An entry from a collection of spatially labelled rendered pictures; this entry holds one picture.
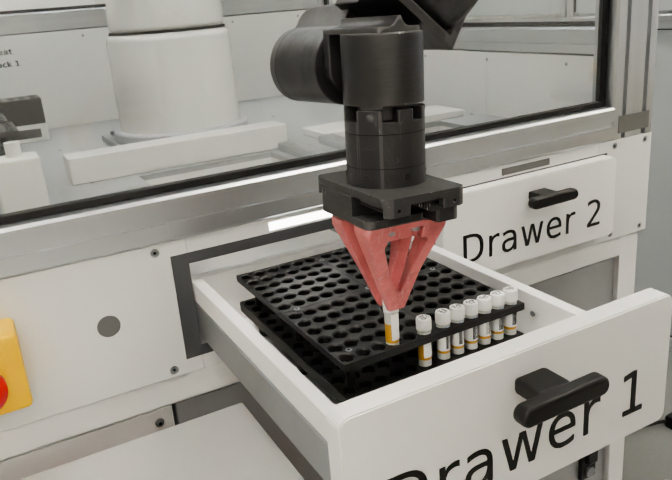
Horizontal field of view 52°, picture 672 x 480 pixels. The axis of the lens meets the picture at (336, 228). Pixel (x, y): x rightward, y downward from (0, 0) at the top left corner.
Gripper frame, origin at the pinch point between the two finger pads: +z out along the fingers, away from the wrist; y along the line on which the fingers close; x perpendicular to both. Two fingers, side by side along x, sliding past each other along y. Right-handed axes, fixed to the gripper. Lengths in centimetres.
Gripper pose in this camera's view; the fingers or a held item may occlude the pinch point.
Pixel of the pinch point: (390, 296)
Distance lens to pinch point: 53.6
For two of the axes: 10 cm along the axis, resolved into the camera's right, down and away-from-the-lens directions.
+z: 0.6, 9.6, 2.8
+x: 8.8, -1.8, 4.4
